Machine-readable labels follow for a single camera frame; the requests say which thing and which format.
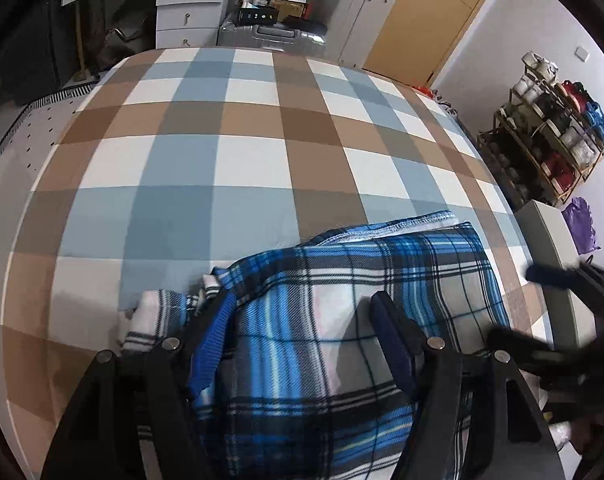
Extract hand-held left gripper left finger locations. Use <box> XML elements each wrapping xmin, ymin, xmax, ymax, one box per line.
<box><xmin>39</xmin><ymin>290</ymin><xmax>239</xmax><ymax>480</ymax></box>

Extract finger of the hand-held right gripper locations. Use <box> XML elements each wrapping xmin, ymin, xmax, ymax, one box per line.
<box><xmin>487</xmin><ymin>327</ymin><xmax>588</xmax><ymax>376</ymax></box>
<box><xmin>526</xmin><ymin>262</ymin><xmax>604</xmax><ymax>301</ymax></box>

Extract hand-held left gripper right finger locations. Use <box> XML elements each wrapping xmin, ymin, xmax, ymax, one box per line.
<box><xmin>369</xmin><ymin>290</ymin><xmax>565</xmax><ymax>480</ymax></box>

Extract blue plaid shirt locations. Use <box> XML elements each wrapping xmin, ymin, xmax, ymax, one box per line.
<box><xmin>117</xmin><ymin>210</ymin><xmax>513</xmax><ymax>480</ymax></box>

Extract purple bag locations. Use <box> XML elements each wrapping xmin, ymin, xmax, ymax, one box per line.
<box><xmin>562</xmin><ymin>196</ymin><xmax>600</xmax><ymax>256</ymax></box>

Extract wooden shoe rack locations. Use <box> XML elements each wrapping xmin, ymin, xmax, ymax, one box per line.
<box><xmin>482</xmin><ymin>51</ymin><xmax>604</xmax><ymax>201</ymax></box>
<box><xmin>477</xmin><ymin>77</ymin><xmax>604</xmax><ymax>208</ymax></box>

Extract checked bed cover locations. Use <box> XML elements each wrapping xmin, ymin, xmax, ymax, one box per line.
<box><xmin>0</xmin><ymin>47</ymin><xmax>548</xmax><ymax>480</ymax></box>

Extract row of shoes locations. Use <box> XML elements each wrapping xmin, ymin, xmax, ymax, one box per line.
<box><xmin>429</xmin><ymin>89</ymin><xmax>458</xmax><ymax>116</ymax></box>

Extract white dotted floor mat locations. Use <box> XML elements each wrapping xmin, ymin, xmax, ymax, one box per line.
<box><xmin>0</xmin><ymin>85</ymin><xmax>93</xmax><ymax>158</ymax></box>

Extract wooden door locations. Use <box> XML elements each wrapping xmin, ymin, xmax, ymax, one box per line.
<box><xmin>362</xmin><ymin>0</ymin><xmax>508</xmax><ymax>86</ymax></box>

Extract silver suitcase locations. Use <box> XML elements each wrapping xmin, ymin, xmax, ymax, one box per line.
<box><xmin>217</xmin><ymin>20</ymin><xmax>328</xmax><ymax>58</ymax></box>

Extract brown handbag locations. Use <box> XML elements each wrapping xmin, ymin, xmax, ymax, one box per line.
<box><xmin>94</xmin><ymin>25</ymin><xmax>155</xmax><ymax>68</ymax></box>

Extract white upright suitcase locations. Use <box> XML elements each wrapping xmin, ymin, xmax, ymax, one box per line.
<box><xmin>327</xmin><ymin>0</ymin><xmax>400</xmax><ymax>68</ymax></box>

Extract black long box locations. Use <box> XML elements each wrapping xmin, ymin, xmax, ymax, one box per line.
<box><xmin>237</xmin><ymin>7</ymin><xmax>278</xmax><ymax>26</ymax></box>

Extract white drawer desk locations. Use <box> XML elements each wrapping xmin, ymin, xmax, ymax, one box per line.
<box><xmin>62</xmin><ymin>0</ymin><xmax>233</xmax><ymax>51</ymax></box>

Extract brown cardboard box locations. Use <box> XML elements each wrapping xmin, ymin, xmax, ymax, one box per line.
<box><xmin>269</xmin><ymin>0</ymin><xmax>308</xmax><ymax>21</ymax></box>

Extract grey bed frame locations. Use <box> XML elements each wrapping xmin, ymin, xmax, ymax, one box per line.
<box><xmin>514</xmin><ymin>199</ymin><xmax>590</xmax><ymax>356</ymax></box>

